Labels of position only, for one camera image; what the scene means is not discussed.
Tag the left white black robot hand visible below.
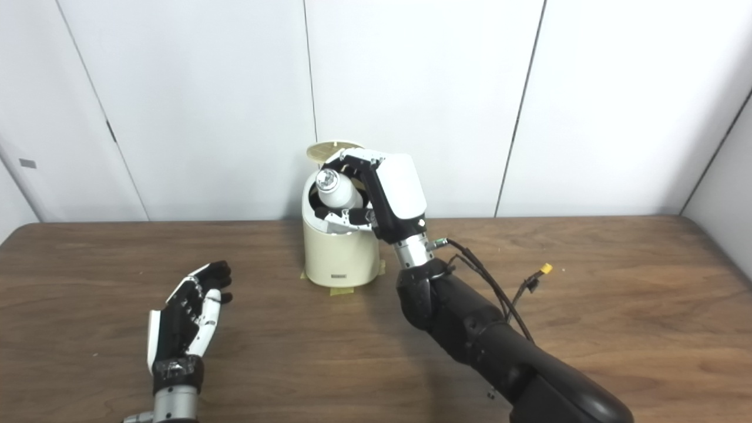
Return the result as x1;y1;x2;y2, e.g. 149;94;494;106
147;261;233;395

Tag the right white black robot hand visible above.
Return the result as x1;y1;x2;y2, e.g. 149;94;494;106
311;147;428;243

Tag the small white plastic bottle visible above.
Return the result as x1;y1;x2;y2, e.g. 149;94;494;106
315;169;365;211

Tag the round cream bin lid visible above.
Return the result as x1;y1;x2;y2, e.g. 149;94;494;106
307;140;365;162

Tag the cream-colored bin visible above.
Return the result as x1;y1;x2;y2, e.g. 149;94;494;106
301;167;381;288

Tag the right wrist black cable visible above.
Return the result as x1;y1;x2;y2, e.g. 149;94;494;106
428;237;535;344

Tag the thin wire with yellow connector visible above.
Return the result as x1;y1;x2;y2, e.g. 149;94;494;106
505;263;554;318

